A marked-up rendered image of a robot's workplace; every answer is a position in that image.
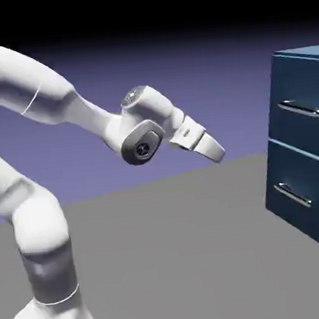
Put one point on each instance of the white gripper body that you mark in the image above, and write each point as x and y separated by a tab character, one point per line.
211	145

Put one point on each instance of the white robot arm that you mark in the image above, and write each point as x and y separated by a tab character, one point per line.
47	95

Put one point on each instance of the blue cabinet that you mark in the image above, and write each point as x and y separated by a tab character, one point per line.
300	147

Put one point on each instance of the blue drawer front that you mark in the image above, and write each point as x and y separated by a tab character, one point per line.
297	87
306	217

